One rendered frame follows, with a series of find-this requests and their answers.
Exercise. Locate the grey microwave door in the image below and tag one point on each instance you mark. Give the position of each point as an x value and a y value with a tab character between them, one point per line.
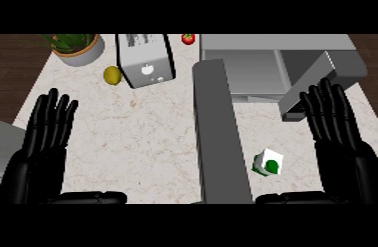
219	131

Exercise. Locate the white and green milk carton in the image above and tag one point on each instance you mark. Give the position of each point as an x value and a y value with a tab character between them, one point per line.
268	162

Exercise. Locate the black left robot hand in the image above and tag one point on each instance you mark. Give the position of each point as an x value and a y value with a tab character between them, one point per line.
42	151

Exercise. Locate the grey microwave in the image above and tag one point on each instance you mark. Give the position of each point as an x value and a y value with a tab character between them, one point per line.
282	71

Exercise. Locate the silver toaster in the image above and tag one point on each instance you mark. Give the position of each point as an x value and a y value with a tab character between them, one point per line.
145	59

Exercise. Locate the red strawberry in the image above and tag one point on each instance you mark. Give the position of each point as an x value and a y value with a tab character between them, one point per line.
188	39

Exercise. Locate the yellow lemon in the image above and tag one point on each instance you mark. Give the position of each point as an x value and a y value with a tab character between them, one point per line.
113	75

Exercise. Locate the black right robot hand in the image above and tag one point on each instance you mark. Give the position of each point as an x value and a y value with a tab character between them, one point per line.
340	151

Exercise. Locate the potted green plant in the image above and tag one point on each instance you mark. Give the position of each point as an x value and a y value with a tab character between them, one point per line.
74	47

